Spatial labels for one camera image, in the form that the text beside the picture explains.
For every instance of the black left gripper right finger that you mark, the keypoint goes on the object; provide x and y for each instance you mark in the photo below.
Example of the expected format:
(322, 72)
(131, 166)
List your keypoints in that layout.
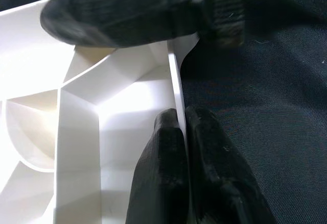
(217, 178)

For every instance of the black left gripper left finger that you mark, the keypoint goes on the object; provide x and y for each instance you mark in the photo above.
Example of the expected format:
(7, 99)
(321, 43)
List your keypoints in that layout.
(163, 170)

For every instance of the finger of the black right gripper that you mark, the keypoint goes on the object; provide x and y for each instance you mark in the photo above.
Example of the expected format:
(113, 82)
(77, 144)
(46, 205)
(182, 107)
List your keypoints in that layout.
(115, 12)

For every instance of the white plastic children table top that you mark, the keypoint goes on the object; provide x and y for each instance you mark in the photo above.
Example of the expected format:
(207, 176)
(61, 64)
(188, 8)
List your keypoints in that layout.
(76, 106)

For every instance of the black table cloth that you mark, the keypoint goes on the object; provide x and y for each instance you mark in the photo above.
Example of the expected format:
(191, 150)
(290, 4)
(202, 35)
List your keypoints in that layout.
(255, 106)

